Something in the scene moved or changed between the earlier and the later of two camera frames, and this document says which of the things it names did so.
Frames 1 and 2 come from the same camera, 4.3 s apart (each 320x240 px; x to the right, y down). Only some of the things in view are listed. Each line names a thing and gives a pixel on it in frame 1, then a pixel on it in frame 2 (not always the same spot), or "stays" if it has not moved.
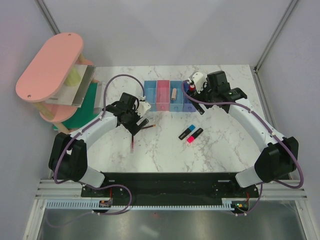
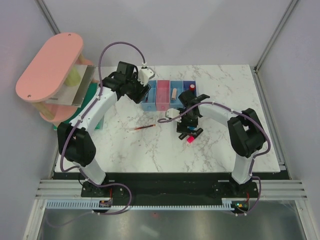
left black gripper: [133, 128] to [138, 97]
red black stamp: [192, 88] stays
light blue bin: [150, 94] stays
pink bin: [163, 95] stays
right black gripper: [200, 96] to [182, 127]
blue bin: [176, 96] stays
